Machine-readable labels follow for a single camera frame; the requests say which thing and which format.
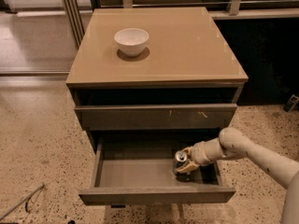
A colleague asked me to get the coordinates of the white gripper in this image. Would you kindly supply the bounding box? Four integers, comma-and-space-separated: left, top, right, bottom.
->
175, 142, 212, 174

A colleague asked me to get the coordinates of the blue silver redbull can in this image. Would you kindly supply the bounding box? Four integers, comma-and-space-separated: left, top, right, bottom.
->
173, 150, 188, 175

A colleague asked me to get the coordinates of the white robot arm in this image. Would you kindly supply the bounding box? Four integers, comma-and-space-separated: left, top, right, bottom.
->
174, 128, 299, 224

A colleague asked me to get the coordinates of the grey top drawer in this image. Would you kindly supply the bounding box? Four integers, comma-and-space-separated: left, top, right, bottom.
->
75, 104, 237, 131

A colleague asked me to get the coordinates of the tan drawer cabinet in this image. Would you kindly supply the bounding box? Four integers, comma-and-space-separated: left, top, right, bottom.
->
66, 7, 248, 145

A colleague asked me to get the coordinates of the open middle drawer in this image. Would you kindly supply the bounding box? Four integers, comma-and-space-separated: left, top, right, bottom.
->
79, 141, 235, 206

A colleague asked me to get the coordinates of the small grey floor object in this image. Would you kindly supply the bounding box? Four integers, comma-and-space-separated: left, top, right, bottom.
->
283, 94, 299, 112

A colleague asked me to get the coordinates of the white ceramic bowl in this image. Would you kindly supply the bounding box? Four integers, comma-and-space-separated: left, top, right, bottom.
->
114, 28, 150, 57

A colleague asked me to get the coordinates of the metal rod on floor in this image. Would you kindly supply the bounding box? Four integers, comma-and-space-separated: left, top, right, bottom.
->
0, 183, 45, 221

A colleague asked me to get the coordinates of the sliding door frame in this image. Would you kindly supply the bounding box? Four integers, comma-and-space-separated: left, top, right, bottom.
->
62, 0, 84, 49

